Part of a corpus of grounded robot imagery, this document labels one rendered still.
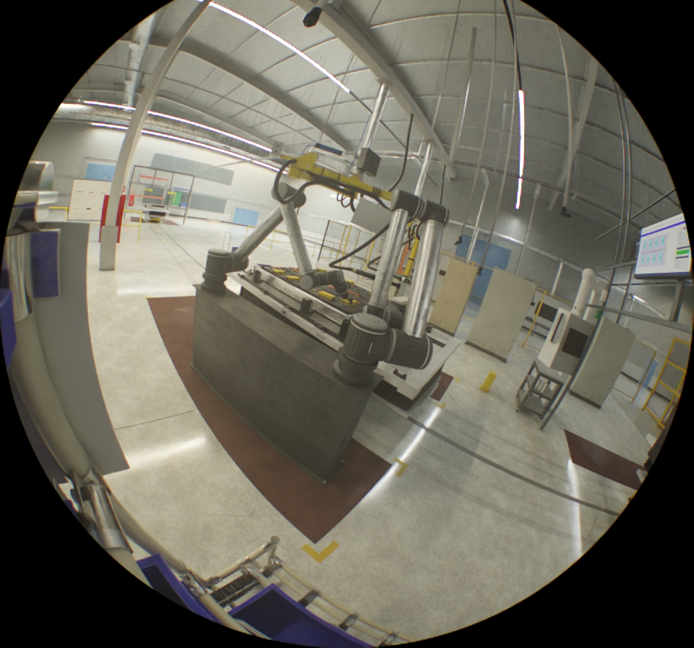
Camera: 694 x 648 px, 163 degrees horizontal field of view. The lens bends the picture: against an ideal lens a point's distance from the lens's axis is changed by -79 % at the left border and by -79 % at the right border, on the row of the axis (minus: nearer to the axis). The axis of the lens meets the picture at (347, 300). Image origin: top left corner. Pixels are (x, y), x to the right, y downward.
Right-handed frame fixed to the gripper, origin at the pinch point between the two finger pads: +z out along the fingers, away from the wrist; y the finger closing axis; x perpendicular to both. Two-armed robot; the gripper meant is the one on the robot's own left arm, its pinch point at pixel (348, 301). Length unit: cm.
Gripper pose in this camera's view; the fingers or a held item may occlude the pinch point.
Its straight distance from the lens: 215.6
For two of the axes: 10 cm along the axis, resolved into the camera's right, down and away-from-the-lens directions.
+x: 5.9, -7.4, 3.2
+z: 2.8, 5.6, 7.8
